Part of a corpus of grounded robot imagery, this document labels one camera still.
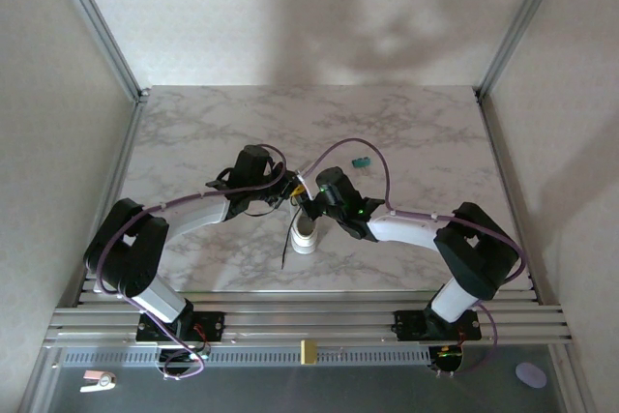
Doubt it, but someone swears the tan block on rail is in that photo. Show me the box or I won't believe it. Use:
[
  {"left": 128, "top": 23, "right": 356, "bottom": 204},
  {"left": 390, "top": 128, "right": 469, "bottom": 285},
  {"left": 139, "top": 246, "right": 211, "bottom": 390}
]
[{"left": 299, "top": 339, "right": 319, "bottom": 366}]

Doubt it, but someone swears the grey slotted cable duct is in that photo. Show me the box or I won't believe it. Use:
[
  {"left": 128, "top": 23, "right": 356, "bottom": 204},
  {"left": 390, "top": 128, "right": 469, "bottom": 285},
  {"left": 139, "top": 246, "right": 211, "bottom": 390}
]
[{"left": 57, "top": 345, "right": 434, "bottom": 369}]

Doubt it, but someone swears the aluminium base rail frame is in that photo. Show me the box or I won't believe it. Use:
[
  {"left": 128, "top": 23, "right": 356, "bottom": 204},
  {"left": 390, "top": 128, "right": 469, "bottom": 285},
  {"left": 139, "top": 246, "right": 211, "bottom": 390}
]
[{"left": 45, "top": 289, "right": 575, "bottom": 349}]

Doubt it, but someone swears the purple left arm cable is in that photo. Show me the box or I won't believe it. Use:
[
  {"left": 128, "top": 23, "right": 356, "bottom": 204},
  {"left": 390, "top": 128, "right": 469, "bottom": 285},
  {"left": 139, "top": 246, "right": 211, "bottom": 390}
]
[{"left": 95, "top": 143, "right": 289, "bottom": 383}]

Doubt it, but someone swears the aluminium frame post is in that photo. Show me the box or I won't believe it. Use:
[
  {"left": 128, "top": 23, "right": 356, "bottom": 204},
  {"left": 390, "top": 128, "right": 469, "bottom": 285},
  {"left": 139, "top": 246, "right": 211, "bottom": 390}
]
[
  {"left": 476, "top": 0, "right": 575, "bottom": 100},
  {"left": 45, "top": 0, "right": 149, "bottom": 103}
]

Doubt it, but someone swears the purple round disc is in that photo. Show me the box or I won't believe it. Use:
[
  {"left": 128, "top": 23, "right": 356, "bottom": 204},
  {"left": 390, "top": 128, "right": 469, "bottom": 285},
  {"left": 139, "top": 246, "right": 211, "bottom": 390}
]
[{"left": 515, "top": 362, "right": 547, "bottom": 389}]

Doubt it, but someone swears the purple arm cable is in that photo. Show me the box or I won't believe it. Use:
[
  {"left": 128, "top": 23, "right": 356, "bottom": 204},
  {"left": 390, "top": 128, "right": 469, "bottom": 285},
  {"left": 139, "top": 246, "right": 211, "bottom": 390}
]
[
  {"left": 297, "top": 137, "right": 528, "bottom": 378},
  {"left": 95, "top": 143, "right": 289, "bottom": 383}
]

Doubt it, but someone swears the black shoelace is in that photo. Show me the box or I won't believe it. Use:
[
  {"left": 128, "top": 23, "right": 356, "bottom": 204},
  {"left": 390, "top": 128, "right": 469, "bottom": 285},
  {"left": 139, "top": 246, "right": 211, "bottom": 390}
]
[{"left": 244, "top": 188, "right": 313, "bottom": 271}]

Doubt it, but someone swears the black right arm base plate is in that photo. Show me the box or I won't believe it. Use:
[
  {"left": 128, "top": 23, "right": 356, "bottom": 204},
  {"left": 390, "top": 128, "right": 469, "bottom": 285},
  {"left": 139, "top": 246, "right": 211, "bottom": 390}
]
[{"left": 394, "top": 309, "right": 484, "bottom": 341}]

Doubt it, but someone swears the small green tag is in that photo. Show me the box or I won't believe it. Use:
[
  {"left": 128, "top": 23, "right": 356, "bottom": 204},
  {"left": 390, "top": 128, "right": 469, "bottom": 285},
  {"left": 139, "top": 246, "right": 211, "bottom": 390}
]
[{"left": 348, "top": 155, "right": 374, "bottom": 175}]

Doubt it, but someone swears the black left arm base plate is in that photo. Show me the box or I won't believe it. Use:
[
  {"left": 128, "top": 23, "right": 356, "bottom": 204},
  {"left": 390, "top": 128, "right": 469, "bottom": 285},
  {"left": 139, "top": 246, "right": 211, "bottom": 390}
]
[{"left": 135, "top": 310, "right": 227, "bottom": 342}]

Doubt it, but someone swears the white sneaker shoe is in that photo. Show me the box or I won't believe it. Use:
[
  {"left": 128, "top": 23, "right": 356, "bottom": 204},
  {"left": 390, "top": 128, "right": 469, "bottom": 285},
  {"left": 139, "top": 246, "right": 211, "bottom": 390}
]
[{"left": 288, "top": 197, "right": 321, "bottom": 255}]

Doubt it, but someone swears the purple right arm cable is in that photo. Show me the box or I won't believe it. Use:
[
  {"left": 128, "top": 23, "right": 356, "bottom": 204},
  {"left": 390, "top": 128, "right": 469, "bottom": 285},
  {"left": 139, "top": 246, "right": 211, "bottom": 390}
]
[{"left": 297, "top": 137, "right": 528, "bottom": 378}]

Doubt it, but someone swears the aluminium right frame post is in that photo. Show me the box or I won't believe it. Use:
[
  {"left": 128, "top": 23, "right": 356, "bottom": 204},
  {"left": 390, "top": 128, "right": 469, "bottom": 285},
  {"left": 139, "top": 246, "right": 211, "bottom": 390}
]
[{"left": 476, "top": 0, "right": 575, "bottom": 100}]

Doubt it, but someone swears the pink and white small object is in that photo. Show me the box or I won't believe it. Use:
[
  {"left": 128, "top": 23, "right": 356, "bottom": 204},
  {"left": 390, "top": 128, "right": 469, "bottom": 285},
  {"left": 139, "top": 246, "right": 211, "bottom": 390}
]
[{"left": 79, "top": 369, "right": 118, "bottom": 394}]

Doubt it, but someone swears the aluminium table side rail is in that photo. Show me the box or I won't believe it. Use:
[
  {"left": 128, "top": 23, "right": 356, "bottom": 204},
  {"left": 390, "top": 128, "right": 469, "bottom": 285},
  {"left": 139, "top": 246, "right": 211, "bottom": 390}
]
[
  {"left": 476, "top": 91, "right": 541, "bottom": 301},
  {"left": 79, "top": 91, "right": 149, "bottom": 291}
]

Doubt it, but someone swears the aluminium left frame post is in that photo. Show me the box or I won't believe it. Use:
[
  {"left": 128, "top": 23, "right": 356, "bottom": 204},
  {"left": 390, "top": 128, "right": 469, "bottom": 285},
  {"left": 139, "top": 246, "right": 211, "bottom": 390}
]
[{"left": 45, "top": 0, "right": 149, "bottom": 103}]

